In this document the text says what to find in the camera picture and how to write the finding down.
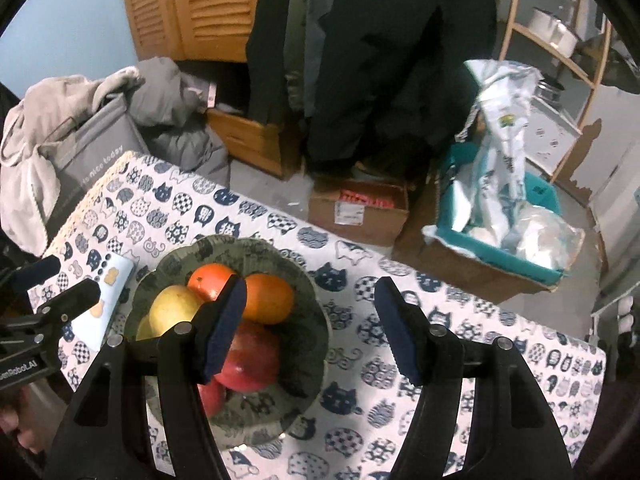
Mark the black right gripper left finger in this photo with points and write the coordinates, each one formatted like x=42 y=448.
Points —
x=105 y=431

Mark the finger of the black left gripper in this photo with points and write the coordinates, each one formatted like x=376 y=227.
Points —
x=35 y=273
x=68 y=305

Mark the large orange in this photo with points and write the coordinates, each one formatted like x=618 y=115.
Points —
x=269 y=299

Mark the person's left hand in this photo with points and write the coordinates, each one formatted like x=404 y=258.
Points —
x=14 y=412

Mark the white card with ducks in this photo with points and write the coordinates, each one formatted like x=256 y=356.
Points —
x=110 y=289

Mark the small red apple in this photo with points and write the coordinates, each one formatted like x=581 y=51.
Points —
x=212 y=395

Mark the beige cloth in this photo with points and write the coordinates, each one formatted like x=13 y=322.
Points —
x=50 y=111

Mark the yellow green mango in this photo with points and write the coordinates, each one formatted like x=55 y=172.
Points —
x=173 y=305

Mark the large red apple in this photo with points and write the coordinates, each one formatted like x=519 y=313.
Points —
x=253 y=360

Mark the cat pattern tablecloth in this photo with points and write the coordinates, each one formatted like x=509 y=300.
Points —
x=147 y=224

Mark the grey fabric storage bag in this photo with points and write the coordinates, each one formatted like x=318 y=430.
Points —
x=86 y=153

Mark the teal cardboard box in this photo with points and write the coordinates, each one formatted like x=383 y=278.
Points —
x=527 y=238

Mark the green glass bowl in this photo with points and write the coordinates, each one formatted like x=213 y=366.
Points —
x=280 y=359

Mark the white plastic bags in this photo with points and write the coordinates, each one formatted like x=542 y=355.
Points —
x=504 y=101

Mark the grey jacket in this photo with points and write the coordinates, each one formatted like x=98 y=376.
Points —
x=169 y=109

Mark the brown cardboard box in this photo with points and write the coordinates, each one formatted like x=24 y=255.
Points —
x=372 y=213

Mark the wooden drawer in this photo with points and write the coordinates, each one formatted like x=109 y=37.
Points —
x=270 y=148

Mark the wooden louvered cabinet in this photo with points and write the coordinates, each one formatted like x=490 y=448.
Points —
x=191 y=30

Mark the wooden shelf rack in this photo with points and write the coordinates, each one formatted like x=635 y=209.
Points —
x=569 y=41

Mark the dark hanging coats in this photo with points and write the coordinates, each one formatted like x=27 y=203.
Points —
x=378 y=83

